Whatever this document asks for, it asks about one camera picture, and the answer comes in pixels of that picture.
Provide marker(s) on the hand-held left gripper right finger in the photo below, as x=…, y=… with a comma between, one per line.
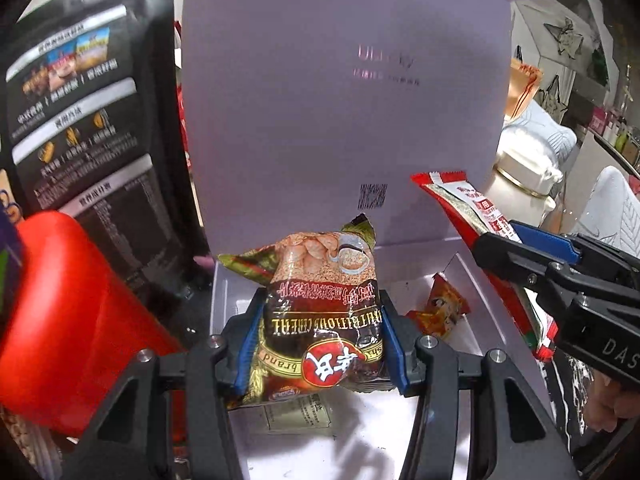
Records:
x=392, y=355

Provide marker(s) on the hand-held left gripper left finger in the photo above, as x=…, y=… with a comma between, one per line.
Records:
x=247, y=355

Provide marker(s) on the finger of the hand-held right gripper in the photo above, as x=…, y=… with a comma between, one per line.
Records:
x=505, y=257
x=545, y=242

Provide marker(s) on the long red white packet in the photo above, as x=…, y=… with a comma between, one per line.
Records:
x=465, y=205

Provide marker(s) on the orange-red snack packet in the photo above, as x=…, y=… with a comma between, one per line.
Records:
x=440, y=305

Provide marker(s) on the brown cereal packet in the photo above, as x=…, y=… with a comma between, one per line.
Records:
x=320, y=310

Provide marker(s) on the lavender gift box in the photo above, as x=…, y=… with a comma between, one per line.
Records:
x=300, y=110

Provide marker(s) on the person's right hand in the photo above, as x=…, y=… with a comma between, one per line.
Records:
x=605, y=402

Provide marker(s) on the grey quilted chair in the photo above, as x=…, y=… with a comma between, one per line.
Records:
x=615, y=205
x=545, y=132

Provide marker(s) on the row of bottles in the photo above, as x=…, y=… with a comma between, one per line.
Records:
x=620, y=132

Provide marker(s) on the orange snack bag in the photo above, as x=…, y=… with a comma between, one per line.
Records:
x=522, y=90

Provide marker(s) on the red canister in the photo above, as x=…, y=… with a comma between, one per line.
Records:
x=65, y=320

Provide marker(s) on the black printed pouch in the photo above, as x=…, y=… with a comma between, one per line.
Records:
x=85, y=110

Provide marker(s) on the star wall decoration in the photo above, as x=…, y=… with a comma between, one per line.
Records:
x=565, y=37

